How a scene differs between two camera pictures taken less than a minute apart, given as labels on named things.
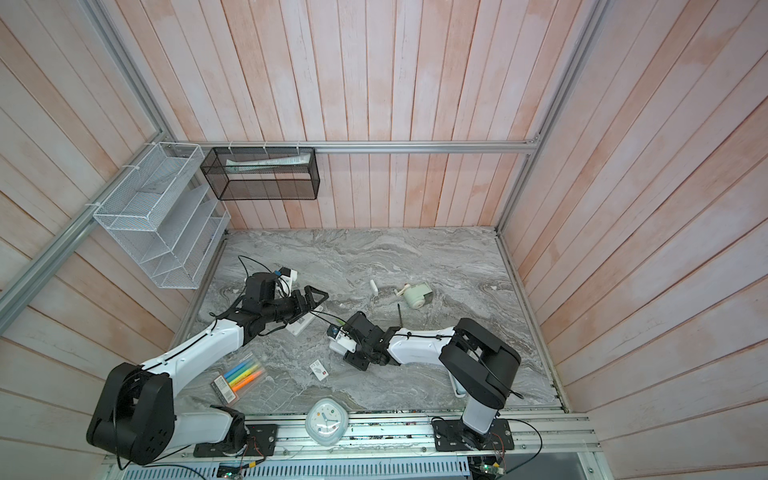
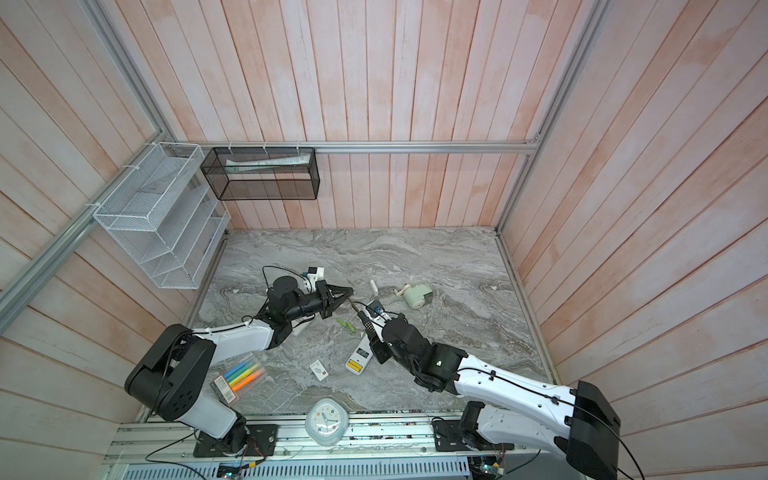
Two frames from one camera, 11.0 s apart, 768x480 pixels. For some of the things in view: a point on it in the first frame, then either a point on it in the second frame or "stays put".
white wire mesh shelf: (166, 216) stays put
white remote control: (295, 327) stays put
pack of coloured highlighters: (237, 379) stays put
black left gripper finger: (308, 291) -> (338, 299)
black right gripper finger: (358, 359) -> (380, 349)
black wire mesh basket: (263, 173) stays put
